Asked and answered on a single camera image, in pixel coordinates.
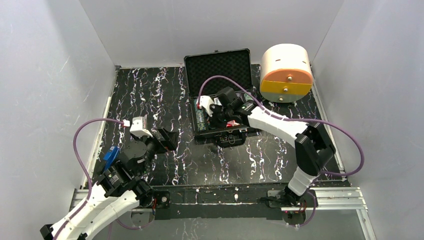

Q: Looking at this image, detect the red triangular plaque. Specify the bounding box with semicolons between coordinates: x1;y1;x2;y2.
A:
226;121;240;128

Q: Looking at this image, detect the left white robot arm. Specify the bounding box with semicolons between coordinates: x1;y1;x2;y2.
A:
40;127;179;240

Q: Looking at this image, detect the black poker chip case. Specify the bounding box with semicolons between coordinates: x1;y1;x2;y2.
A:
184;48;256;148

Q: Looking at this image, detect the white round drawer cabinet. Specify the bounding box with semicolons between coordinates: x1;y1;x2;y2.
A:
259;43;314;103

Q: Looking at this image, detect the green blue white chip stack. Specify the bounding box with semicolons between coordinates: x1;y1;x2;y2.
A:
244;93;254;101

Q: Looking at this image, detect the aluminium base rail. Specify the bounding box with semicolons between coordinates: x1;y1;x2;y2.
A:
67;180;369;229

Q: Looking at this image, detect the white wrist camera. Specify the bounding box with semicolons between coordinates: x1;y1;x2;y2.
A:
129;116;153;138
197;95;214;117

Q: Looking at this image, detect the blue stapler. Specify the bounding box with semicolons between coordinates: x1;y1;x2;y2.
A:
103;146;121;171

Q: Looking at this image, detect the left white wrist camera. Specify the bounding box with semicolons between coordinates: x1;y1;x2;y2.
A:
129;116;153;138

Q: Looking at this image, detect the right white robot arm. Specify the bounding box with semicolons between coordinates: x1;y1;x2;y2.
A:
197;87;336;206

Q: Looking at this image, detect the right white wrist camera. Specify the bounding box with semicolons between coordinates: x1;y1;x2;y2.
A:
197;95;214;117

